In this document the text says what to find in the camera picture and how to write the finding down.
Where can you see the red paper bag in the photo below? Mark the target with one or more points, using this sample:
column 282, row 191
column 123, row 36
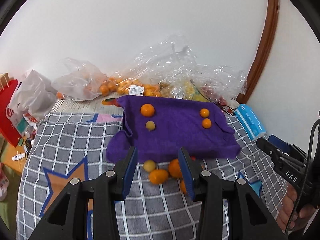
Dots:
column 8, row 120

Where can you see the purple towel-covered tray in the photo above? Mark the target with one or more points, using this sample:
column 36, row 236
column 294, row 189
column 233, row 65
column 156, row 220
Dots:
column 180, row 135

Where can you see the pile of bagged oranges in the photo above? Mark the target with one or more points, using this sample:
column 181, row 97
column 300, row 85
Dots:
column 110, row 87

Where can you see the red white snack packet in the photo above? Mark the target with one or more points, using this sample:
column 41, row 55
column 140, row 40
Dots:
column 3, row 182

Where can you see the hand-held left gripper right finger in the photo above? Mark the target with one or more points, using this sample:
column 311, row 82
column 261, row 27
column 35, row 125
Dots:
column 186, row 172

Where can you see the grey checked star tablecloth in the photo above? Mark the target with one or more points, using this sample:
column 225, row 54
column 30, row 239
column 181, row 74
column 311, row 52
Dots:
column 75, row 142

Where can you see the white price label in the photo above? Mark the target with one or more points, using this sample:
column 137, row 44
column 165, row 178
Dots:
column 136, row 90

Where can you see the white plastic bag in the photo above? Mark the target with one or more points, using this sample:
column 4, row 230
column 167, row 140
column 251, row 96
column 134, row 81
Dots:
column 32, row 95

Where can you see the bagged red fruits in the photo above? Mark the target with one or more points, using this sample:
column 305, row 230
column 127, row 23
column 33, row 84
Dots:
column 220, row 98

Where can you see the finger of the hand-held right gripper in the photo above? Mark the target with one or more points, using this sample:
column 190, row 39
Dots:
column 266, row 145
column 278, row 141

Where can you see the white tube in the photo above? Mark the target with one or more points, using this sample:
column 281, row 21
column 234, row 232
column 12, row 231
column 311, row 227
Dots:
column 18, row 157

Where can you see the red strawberry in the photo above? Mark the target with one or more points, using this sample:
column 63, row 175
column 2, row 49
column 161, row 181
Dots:
column 192, row 158

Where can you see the person's right hand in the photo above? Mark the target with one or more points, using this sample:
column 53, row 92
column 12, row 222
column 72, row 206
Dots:
column 287, row 210

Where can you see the blue tissue pack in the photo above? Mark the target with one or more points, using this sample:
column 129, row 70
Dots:
column 250, row 120

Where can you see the crumpled clear plastic bag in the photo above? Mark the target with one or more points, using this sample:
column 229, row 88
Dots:
column 170, row 62

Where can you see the small yellow-green fruit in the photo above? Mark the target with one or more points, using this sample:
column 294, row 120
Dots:
column 149, row 165
column 150, row 125

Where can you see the translucent plastic bag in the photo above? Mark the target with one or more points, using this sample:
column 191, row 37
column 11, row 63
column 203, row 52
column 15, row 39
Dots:
column 75, row 80

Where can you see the bagged yellow bananas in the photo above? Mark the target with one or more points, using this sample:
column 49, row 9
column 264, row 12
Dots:
column 191, row 91

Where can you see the small round orange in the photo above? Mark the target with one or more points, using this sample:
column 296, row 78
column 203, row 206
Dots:
column 204, row 112
column 183, row 186
column 175, row 168
column 147, row 110
column 206, row 123

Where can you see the brown wooden door frame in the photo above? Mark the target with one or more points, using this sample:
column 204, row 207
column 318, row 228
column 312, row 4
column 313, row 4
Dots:
column 268, row 42

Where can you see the small oval orange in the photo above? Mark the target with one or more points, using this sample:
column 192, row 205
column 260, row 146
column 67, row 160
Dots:
column 158, row 176

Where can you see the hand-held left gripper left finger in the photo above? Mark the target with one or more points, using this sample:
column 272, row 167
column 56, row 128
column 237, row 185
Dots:
column 130, row 172

